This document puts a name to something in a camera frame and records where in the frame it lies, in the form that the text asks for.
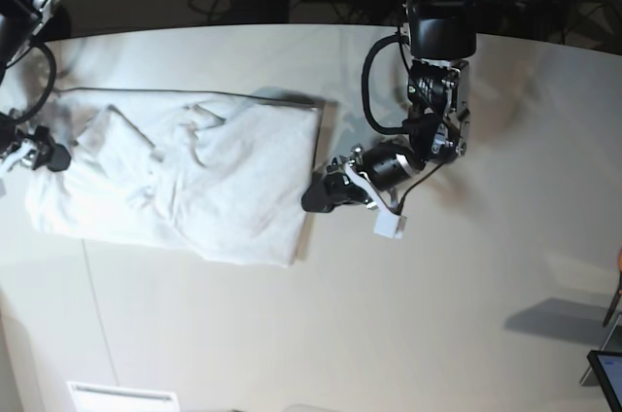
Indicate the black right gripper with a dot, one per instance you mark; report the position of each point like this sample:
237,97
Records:
34,150

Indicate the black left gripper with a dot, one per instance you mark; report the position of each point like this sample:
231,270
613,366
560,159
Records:
337,188

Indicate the white T-shirt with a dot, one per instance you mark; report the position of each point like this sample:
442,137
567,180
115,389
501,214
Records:
217,174

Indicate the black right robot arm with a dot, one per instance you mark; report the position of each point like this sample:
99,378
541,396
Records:
22,22

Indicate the white paper sheet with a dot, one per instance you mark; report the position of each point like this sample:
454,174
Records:
90,397

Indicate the black tablet screen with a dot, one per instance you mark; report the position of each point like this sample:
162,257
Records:
607,369

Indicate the white camera bracket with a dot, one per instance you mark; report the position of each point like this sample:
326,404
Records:
12,159
379,203

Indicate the orange handled screwdriver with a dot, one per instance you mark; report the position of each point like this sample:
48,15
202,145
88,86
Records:
616,298

